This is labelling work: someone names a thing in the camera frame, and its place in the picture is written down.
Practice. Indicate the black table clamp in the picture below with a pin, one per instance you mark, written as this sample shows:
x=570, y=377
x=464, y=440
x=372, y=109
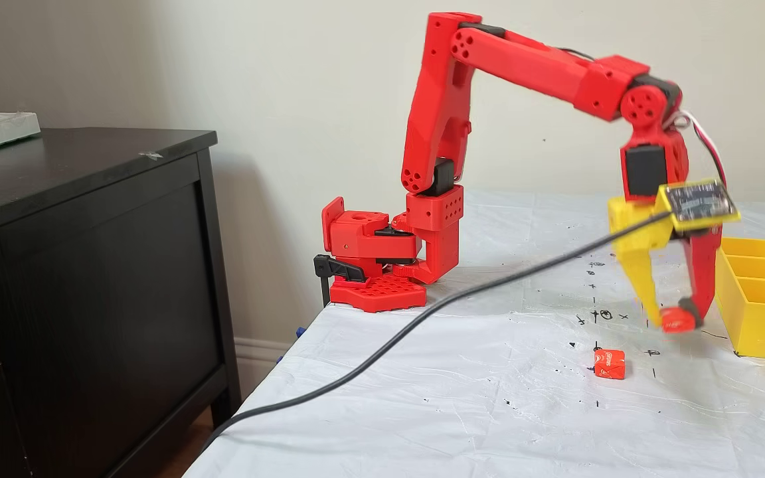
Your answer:
x=339, y=267

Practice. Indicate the black wooden dresser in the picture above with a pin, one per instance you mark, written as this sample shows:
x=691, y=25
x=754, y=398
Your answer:
x=90, y=299

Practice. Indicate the white plastic table cover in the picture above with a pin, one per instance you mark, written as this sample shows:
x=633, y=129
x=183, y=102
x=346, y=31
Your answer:
x=455, y=411

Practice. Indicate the orange candy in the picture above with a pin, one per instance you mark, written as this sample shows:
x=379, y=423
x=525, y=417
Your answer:
x=609, y=364
x=675, y=321

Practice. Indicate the camera board on yellow mount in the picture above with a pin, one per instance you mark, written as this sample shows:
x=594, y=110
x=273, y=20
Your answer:
x=698, y=202

